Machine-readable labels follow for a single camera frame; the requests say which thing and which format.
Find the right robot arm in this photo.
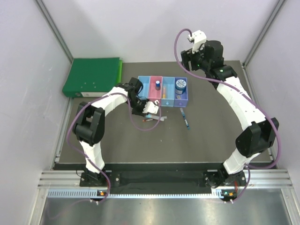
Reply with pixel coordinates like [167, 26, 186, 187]
[180, 40, 279, 188]

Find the purple plastic bin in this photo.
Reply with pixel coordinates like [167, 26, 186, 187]
[174, 77, 188, 107]

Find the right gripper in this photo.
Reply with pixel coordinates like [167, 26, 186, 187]
[181, 43, 210, 73]

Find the blue round tape dispenser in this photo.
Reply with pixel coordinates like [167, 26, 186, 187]
[175, 79, 187, 95]

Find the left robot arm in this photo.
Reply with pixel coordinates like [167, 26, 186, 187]
[72, 77, 148, 187]

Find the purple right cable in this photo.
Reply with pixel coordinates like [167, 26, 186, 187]
[174, 28, 282, 204]

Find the slotted cable duct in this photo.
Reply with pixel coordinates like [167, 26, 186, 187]
[46, 189, 235, 199]

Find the light blue end bin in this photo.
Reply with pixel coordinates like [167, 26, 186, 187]
[138, 76, 150, 98]

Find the small blue capped bottle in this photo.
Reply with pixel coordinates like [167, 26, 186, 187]
[155, 80, 161, 90]

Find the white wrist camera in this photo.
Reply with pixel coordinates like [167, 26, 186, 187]
[188, 30, 207, 54]
[143, 100, 159, 114]

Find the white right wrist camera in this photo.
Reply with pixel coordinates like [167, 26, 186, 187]
[188, 30, 207, 54]

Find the aluminium rail frame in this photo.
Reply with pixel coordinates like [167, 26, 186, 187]
[37, 169, 293, 188]

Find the red pen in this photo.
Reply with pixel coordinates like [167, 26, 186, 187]
[142, 119, 155, 122]

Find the dark green ring binder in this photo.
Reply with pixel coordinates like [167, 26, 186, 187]
[62, 58, 120, 98]

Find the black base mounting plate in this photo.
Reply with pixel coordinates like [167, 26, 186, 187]
[80, 163, 246, 195]

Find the blue pen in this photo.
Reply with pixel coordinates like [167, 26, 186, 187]
[180, 107, 190, 130]

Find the purple cable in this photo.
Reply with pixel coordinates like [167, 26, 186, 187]
[67, 92, 162, 204]
[174, 28, 282, 204]

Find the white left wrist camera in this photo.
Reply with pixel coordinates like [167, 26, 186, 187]
[143, 100, 159, 114]

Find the blue capped glue stick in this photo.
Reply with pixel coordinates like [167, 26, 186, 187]
[145, 114, 167, 121]

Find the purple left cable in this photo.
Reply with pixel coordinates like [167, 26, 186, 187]
[67, 92, 162, 204]

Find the light green plastic folder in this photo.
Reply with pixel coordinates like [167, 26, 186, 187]
[116, 60, 123, 83]

